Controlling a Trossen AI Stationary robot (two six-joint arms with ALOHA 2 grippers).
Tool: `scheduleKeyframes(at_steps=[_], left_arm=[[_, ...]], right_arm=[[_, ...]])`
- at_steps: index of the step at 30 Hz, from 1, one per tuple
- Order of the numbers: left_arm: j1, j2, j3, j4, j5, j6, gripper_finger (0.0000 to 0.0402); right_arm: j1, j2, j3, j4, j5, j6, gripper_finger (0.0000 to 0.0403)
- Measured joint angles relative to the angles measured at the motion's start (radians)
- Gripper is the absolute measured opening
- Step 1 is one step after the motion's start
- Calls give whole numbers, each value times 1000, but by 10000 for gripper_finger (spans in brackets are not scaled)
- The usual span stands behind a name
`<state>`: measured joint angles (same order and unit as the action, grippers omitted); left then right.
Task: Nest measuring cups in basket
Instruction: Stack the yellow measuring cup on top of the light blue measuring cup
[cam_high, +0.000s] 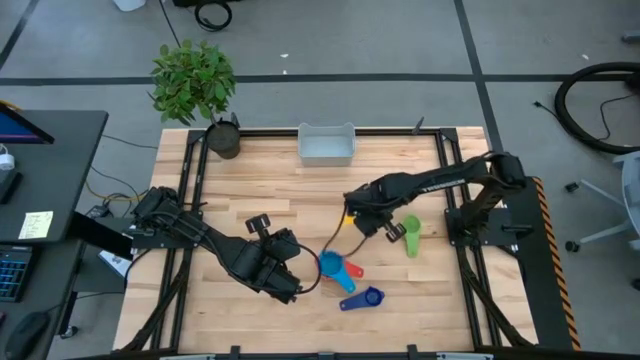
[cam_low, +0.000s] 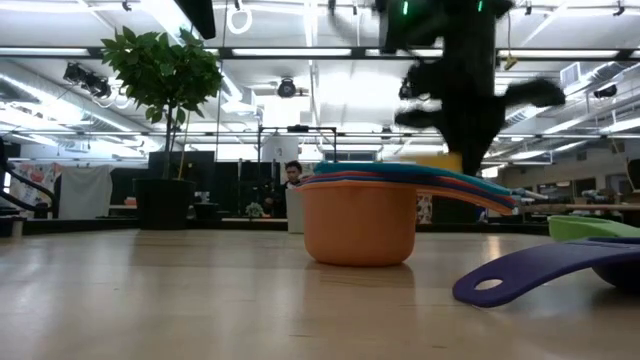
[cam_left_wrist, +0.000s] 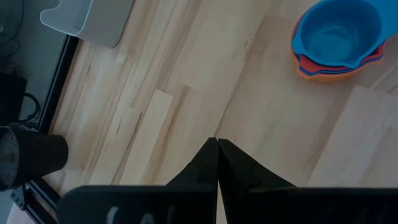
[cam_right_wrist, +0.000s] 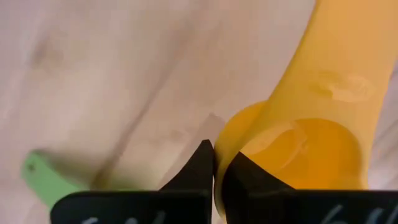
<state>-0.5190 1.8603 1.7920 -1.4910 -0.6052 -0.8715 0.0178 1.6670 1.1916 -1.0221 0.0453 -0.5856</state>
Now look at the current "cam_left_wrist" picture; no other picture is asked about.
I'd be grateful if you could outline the red measuring cup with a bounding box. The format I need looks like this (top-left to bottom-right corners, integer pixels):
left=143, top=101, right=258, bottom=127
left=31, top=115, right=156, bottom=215
left=297, top=43, right=385, bottom=75

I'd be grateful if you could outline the black plant pot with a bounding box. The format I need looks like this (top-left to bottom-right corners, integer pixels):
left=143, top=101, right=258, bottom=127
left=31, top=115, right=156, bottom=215
left=0, top=126, right=70, bottom=192

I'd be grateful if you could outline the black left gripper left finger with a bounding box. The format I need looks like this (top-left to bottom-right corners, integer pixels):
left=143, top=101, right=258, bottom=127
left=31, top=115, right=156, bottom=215
left=167, top=137, right=218, bottom=187

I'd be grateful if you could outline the black aluminium table frame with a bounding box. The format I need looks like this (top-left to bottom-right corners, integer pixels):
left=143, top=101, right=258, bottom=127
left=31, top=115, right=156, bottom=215
left=9, top=34, right=80, bottom=224

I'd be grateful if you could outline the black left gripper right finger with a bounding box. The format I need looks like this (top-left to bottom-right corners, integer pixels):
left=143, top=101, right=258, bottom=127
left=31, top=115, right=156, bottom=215
left=218, top=138, right=295, bottom=189

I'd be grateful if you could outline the light blue measuring cup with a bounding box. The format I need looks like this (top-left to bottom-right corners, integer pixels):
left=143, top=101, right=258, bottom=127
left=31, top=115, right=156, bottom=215
left=290, top=0, right=398, bottom=69

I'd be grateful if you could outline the grey plastic basket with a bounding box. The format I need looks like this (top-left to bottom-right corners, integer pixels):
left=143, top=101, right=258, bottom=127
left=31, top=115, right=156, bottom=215
left=39, top=0, right=136, bottom=49

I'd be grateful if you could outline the orange measuring cup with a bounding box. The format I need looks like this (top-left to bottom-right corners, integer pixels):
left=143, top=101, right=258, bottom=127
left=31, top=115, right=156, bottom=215
left=291, top=30, right=386, bottom=83

